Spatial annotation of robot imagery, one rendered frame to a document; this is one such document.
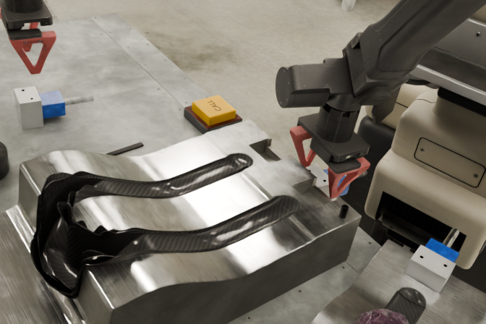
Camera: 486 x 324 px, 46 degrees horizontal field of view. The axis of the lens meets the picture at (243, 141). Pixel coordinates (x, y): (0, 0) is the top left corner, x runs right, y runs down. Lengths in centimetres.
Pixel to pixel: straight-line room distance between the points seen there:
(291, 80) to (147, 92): 46
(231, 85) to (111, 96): 170
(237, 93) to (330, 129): 192
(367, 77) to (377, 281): 26
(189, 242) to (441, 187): 52
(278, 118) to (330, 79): 184
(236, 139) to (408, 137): 34
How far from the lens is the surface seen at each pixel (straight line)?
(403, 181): 108
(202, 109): 106
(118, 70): 124
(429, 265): 80
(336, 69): 79
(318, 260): 81
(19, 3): 95
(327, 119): 84
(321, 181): 91
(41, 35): 94
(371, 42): 71
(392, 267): 82
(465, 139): 106
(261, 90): 280
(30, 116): 105
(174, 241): 71
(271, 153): 92
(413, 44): 67
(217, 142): 89
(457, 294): 82
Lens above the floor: 141
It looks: 36 degrees down
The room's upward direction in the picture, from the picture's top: 9 degrees clockwise
